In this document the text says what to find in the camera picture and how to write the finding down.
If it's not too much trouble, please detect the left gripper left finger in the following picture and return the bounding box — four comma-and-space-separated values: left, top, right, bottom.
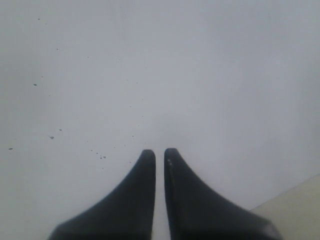
49, 149, 156, 240

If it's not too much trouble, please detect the white plastic tray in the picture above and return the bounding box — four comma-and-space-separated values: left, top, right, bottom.
0, 0, 320, 240

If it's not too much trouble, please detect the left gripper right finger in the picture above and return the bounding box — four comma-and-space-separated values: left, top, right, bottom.
164, 148, 282, 240

